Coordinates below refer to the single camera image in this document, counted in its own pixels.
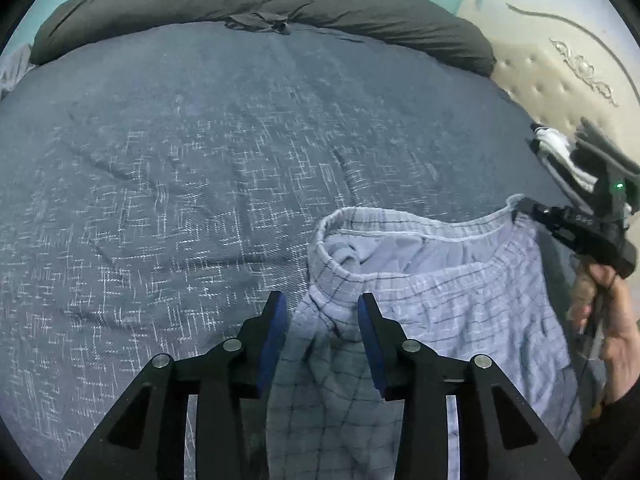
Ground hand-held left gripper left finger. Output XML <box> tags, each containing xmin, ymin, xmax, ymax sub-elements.
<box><xmin>64</xmin><ymin>290</ymin><xmax>288</xmax><ymax>480</ymax></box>

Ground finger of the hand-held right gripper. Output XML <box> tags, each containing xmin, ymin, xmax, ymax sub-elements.
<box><xmin>515</xmin><ymin>197</ymin><xmax>568</xmax><ymax>235</ymax></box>

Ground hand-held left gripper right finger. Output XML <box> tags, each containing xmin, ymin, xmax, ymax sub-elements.
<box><xmin>358</xmin><ymin>292</ymin><xmax>583</xmax><ymax>480</ymax></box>

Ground light blue plaid pants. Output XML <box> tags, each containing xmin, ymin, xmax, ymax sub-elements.
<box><xmin>266</xmin><ymin>193</ymin><xmax>608</xmax><ymax>480</ymax></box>

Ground person's right forearm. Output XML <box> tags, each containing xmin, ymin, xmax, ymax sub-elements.
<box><xmin>569</xmin><ymin>377</ymin><xmax>640</xmax><ymax>480</ymax></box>

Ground black and white folded clothes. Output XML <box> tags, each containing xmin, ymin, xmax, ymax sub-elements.
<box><xmin>529</xmin><ymin>122</ymin><xmax>608</xmax><ymax>206</ymax></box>

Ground person's right hand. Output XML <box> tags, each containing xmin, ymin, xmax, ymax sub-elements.
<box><xmin>570</xmin><ymin>263</ymin><xmax>640</xmax><ymax>406</ymax></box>

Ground cream tufted headboard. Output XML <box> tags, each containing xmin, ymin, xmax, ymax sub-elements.
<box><xmin>455</xmin><ymin>0</ymin><xmax>640</xmax><ymax>171</ymax></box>

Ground blue patterned bed sheet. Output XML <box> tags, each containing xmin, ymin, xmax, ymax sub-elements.
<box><xmin>0</xmin><ymin>21</ymin><xmax>576</xmax><ymax>480</ymax></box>

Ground dark grey rolled duvet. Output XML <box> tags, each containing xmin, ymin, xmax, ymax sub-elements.
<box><xmin>30</xmin><ymin>0</ymin><xmax>497</xmax><ymax>78</ymax></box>

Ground grey cloth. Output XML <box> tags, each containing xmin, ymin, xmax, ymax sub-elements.
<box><xmin>0</xmin><ymin>44</ymin><xmax>36</xmax><ymax>100</ymax></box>

